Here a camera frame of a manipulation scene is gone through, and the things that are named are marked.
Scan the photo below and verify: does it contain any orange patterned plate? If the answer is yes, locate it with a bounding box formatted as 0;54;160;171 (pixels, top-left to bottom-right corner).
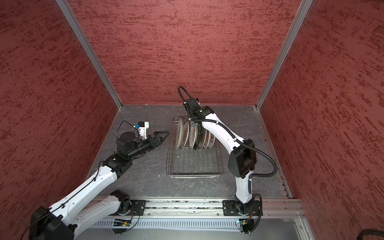
202;130;211;149

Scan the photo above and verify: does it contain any left corner aluminium profile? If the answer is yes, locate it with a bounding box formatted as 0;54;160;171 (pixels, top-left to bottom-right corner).
56;0;123;110

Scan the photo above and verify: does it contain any red rimmed white plate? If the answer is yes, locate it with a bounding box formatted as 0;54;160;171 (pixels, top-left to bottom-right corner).
189;121;199;149

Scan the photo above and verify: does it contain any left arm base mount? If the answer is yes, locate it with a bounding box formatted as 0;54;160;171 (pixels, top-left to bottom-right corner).
109;200;147;217

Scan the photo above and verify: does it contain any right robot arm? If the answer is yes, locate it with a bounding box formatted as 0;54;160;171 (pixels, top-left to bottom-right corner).
183;98;278;216

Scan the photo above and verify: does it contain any dark rimmed patterned plate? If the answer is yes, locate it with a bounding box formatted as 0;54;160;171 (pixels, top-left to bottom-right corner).
193;126;205;150

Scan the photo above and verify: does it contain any black corrugated cable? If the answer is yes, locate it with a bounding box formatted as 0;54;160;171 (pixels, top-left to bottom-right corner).
356;228;384;240

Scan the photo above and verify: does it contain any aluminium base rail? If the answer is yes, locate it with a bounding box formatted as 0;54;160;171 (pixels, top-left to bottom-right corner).
132;198;306;219

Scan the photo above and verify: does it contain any plain white plate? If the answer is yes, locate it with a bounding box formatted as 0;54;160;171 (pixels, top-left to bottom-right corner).
175;118;184;149

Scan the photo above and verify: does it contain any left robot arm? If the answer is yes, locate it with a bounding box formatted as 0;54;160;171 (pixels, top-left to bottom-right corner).
28;131;170;240

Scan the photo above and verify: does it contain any metal wire dish rack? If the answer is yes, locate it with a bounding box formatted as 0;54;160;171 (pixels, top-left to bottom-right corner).
166;117;224;178

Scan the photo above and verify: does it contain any green rimmed patterned plate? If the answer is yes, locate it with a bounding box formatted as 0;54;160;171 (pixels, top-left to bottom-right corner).
207;133;216;149

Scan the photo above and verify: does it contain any small patterned plate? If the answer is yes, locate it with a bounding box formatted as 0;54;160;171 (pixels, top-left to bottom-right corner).
180;121;190;149

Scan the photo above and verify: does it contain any corner aluminium profile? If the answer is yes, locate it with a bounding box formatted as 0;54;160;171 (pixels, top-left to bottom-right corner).
56;0;123;110
256;0;313;111

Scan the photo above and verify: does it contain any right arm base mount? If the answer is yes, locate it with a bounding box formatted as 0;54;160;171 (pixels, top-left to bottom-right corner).
222;200;263;217

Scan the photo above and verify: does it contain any right corner aluminium profile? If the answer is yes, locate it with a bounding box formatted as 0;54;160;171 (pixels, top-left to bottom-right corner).
256;0;313;111

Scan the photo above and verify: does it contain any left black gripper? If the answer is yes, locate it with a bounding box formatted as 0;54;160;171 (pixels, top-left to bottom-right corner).
128;132;170;159

